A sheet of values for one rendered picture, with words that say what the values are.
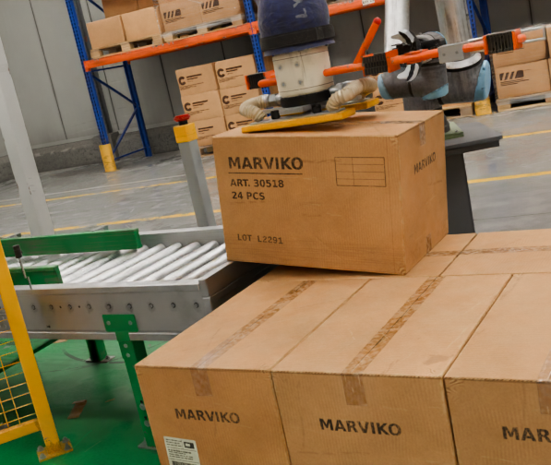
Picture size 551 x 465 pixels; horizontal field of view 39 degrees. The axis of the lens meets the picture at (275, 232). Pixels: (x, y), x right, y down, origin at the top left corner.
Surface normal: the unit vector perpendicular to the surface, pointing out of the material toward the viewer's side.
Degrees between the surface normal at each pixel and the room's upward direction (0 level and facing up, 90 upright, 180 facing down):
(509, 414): 90
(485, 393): 90
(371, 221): 90
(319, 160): 90
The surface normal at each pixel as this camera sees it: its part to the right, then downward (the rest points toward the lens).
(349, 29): -0.40, 0.29
